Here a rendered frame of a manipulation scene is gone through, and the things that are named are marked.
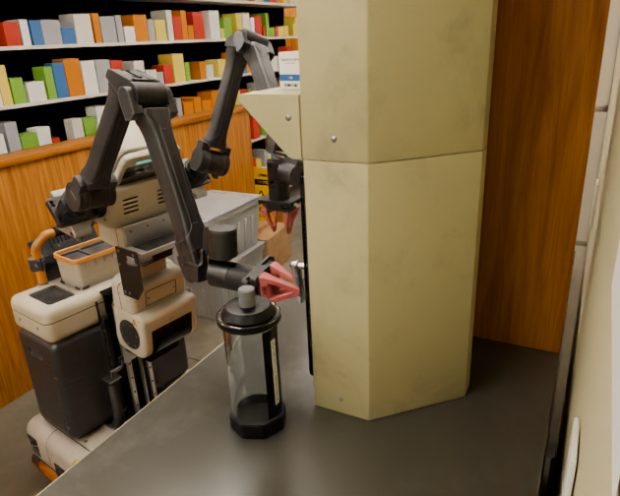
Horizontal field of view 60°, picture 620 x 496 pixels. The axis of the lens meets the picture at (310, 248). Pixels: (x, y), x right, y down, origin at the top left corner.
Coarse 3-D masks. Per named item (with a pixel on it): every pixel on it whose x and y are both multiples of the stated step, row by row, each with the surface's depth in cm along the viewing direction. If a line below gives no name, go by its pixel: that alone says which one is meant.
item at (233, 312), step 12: (240, 288) 89; (252, 288) 89; (240, 300) 89; (252, 300) 89; (264, 300) 91; (228, 312) 88; (240, 312) 88; (252, 312) 87; (264, 312) 88; (240, 324) 86; (252, 324) 86
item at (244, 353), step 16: (272, 320) 88; (224, 336) 90; (240, 336) 87; (256, 336) 87; (240, 352) 88; (256, 352) 88; (240, 368) 90; (256, 368) 89; (240, 384) 91; (256, 384) 90; (240, 400) 92; (256, 400) 92; (240, 416) 94; (256, 416) 93
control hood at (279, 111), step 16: (240, 96) 87; (256, 96) 86; (272, 96) 84; (288, 96) 83; (256, 112) 86; (272, 112) 85; (288, 112) 84; (272, 128) 86; (288, 128) 85; (288, 144) 86
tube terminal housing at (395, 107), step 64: (320, 0) 76; (384, 0) 73; (448, 0) 76; (320, 64) 79; (384, 64) 76; (448, 64) 79; (320, 128) 82; (384, 128) 80; (448, 128) 83; (320, 192) 86; (384, 192) 83; (448, 192) 87; (320, 256) 90; (384, 256) 87; (448, 256) 91; (320, 320) 95; (384, 320) 91; (448, 320) 95; (320, 384) 100; (384, 384) 96; (448, 384) 101
